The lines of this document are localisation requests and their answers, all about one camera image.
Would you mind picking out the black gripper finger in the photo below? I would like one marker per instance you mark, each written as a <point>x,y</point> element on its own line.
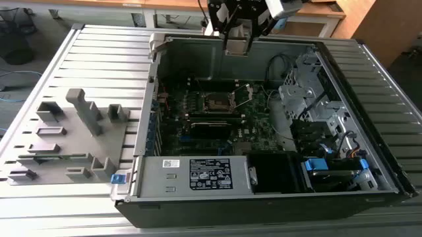
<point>214,14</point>
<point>265,26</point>

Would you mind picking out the CPU socket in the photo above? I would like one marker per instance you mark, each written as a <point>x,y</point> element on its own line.
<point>215,102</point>

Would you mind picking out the pale blue teach pendant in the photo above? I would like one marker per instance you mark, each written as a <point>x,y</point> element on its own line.
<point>281,24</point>

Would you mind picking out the wooden desk white legs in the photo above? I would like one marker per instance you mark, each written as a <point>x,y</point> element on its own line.
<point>323,12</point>
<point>99,2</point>

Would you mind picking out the silver metal drive cage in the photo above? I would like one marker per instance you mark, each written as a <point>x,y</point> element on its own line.
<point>297,96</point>

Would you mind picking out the brown wooden cabinet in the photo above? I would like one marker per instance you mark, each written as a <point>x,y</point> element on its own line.
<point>389,24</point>

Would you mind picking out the green motherboard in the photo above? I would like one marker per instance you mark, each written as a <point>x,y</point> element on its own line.
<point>261,123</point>

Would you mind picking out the green RAM stick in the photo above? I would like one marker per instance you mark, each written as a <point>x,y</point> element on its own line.
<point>214,119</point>
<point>52,156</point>

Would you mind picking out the black graphics card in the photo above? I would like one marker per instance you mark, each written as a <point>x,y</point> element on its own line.
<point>211,130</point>

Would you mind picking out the chipset heat sink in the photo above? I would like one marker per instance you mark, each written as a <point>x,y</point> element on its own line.
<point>243,147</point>

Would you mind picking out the blue disk carrier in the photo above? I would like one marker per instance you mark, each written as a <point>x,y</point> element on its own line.
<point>317,165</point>

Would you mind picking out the black mesh waste bin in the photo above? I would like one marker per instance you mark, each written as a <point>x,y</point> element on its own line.
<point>18,49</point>

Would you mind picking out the white barcode sticker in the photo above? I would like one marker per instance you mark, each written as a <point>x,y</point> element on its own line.
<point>171,163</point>

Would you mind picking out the black power supply label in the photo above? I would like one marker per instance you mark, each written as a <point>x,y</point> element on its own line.
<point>211,172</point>

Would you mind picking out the grey parts rack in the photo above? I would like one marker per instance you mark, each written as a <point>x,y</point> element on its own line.
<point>75,138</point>

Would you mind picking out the silver power supply unit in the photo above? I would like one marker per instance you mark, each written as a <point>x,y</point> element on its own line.
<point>155,180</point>

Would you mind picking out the blue case latch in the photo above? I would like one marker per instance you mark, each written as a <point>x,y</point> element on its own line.
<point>118,179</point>

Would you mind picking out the black PC case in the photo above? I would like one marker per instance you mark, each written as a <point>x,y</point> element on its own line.
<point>230,214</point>

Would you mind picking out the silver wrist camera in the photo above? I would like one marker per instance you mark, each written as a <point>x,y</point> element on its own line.
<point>283,8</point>

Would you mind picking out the black plastic bracket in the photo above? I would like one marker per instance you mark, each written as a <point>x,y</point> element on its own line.
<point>310,133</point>

